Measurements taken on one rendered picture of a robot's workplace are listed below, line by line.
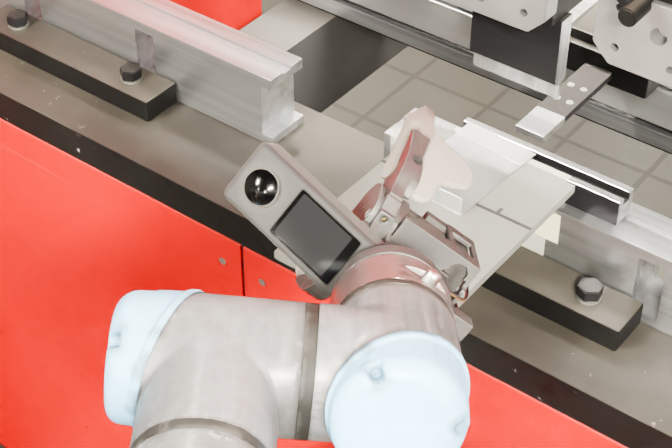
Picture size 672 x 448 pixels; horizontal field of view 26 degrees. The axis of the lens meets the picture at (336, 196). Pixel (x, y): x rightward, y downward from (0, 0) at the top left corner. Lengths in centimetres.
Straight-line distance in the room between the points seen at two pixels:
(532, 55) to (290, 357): 74
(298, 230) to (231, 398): 21
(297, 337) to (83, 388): 139
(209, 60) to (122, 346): 99
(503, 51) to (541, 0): 12
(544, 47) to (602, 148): 178
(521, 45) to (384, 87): 191
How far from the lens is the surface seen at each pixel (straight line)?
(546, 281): 152
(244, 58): 171
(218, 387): 74
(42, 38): 190
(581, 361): 149
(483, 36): 147
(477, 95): 333
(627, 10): 127
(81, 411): 219
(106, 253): 188
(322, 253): 92
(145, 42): 183
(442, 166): 101
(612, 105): 174
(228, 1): 252
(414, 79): 338
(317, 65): 196
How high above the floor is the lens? 193
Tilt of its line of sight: 39 degrees down
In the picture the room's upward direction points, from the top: straight up
